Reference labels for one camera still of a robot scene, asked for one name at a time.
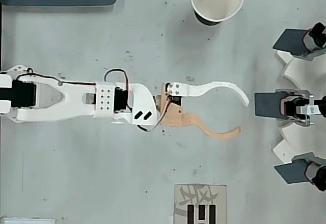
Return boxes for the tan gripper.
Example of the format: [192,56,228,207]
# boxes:
[153,80,250,141]

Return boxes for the grey dispenser head with paddle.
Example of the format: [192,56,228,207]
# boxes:
[272,22,326,62]
[254,89,326,127]
[274,152,326,192]

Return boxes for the printed cardboard sheet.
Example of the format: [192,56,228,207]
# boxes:
[174,183,228,224]

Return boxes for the white round machine base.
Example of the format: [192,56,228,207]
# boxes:
[271,49,326,165]

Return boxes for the white red gripper cable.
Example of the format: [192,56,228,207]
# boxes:
[135,93,172,133]

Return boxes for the red black arm cable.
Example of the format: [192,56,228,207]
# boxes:
[15,67,131,94]

